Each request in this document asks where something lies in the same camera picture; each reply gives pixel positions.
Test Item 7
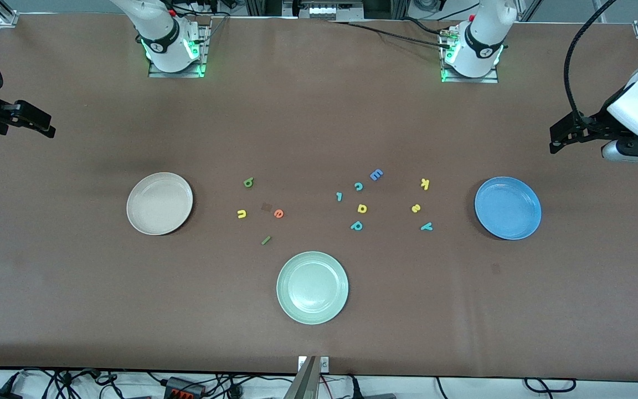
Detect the grey metal camera bar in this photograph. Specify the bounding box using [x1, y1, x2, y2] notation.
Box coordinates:
[283, 356, 320, 399]

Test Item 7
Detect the black orange power strip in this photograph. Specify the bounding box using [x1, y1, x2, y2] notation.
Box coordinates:
[164, 377, 207, 398]

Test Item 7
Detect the white mounting bracket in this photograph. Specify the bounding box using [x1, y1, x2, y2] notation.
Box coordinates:
[297, 356, 330, 372]

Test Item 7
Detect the blue plate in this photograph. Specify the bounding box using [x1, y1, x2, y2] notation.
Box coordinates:
[474, 176, 542, 241]

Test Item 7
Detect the pale green plate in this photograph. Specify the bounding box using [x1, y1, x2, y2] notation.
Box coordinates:
[276, 251, 349, 325]

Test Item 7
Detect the black cable on table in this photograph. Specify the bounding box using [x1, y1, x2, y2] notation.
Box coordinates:
[327, 17, 455, 50]

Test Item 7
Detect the black looped cable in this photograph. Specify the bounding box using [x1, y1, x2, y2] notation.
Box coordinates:
[523, 377, 578, 393]

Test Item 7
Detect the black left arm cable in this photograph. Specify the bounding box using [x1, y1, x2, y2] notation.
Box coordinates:
[565, 0, 620, 120]

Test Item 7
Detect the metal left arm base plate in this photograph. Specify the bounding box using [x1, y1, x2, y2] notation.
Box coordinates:
[441, 25, 500, 84]

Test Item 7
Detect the metal control device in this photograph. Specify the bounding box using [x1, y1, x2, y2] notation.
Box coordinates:
[283, 0, 365, 22]

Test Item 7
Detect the beige brown plate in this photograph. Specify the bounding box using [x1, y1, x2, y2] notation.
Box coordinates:
[126, 172, 194, 236]

